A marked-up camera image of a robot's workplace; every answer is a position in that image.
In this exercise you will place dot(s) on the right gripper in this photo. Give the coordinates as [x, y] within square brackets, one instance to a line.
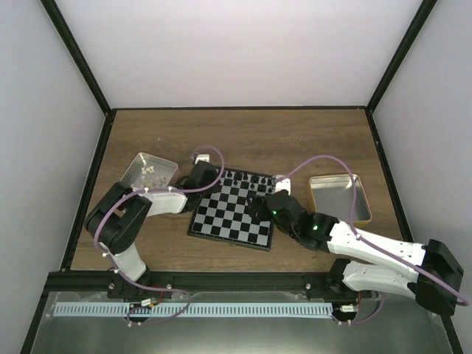
[259, 201]

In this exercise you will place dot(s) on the black white chess board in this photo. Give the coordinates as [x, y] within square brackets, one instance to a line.
[224, 215]

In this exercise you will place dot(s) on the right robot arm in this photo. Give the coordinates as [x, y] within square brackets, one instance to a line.
[428, 273]

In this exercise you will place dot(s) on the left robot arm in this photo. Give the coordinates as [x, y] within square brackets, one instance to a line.
[116, 220]

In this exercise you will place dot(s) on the white chess pieces in tin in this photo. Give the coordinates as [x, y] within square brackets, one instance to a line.
[148, 177]

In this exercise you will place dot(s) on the yellow metal tin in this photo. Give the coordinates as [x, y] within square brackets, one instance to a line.
[333, 195]

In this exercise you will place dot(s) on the pink metal tin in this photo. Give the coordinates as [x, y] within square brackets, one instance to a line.
[167, 168]

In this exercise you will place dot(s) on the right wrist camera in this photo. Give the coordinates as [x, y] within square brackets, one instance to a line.
[282, 183]

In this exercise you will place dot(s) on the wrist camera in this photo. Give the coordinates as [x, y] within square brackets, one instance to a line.
[282, 183]
[200, 157]

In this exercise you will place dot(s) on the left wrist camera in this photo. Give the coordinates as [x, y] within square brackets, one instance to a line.
[200, 157]

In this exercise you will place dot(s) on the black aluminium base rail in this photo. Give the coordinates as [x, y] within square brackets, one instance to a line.
[312, 284]

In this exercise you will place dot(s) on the black enclosure frame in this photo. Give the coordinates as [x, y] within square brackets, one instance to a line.
[53, 11]

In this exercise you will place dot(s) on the light blue slotted cable duct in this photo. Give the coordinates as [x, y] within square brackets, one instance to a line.
[196, 310]

